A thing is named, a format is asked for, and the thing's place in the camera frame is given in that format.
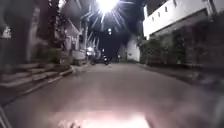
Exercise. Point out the robot's own part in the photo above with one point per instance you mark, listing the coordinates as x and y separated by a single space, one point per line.
75 125

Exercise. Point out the stone steps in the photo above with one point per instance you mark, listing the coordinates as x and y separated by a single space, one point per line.
26 77

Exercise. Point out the street lamp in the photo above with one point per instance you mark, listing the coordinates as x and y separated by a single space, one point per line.
107 4

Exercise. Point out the tree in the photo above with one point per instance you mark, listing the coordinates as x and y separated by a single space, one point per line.
20 33

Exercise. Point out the dark asphalt road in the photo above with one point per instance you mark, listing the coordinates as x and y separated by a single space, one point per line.
116 96

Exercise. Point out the dark building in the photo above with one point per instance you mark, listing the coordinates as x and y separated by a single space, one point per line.
71 43

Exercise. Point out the vehicle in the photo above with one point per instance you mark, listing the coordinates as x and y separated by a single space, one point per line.
106 60

